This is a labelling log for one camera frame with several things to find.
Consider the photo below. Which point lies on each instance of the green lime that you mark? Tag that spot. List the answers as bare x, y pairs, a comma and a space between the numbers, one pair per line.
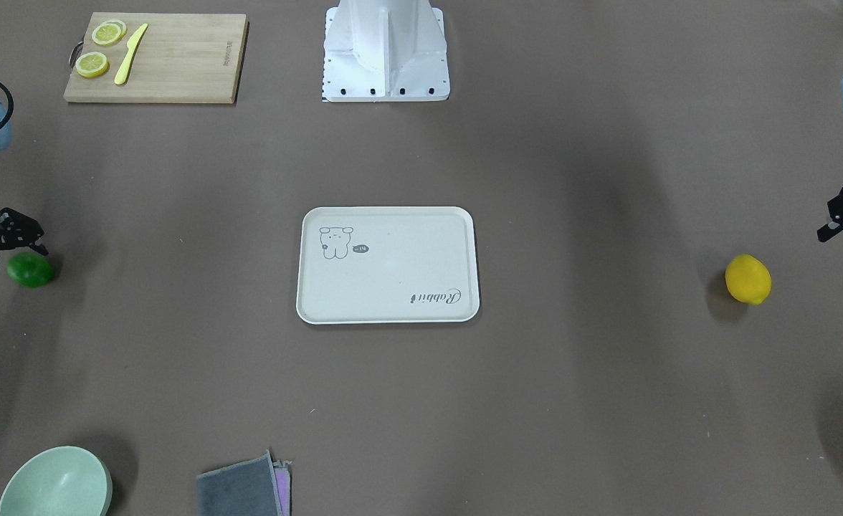
29, 270

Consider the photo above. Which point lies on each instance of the white rabbit print tray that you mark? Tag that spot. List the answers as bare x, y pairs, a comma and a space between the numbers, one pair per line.
387, 265

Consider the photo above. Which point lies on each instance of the yellow lemon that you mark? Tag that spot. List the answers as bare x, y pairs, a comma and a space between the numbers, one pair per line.
748, 280

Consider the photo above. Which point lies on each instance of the lemon slice lower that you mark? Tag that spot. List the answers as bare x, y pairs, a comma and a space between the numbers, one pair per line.
91, 64

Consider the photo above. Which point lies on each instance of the lemon slice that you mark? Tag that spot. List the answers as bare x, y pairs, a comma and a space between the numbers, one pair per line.
91, 64
109, 32

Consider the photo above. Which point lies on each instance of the yellow plastic knife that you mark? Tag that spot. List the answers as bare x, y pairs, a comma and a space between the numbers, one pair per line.
132, 45

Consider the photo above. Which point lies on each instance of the bamboo cutting board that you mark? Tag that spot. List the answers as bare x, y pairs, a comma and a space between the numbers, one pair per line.
183, 58

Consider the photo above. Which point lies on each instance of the lemon slice upper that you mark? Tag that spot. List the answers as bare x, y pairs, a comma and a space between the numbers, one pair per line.
109, 32

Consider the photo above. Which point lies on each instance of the pale green bowl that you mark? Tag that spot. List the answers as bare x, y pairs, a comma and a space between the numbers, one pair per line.
64, 480

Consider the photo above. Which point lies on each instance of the folded grey cloth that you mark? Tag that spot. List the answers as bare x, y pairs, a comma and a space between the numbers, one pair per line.
245, 488

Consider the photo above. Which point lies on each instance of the purple cloth under grey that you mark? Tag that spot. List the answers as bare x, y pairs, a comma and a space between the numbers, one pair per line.
283, 483

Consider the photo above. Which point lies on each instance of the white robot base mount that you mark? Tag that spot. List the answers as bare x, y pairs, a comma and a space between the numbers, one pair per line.
385, 51

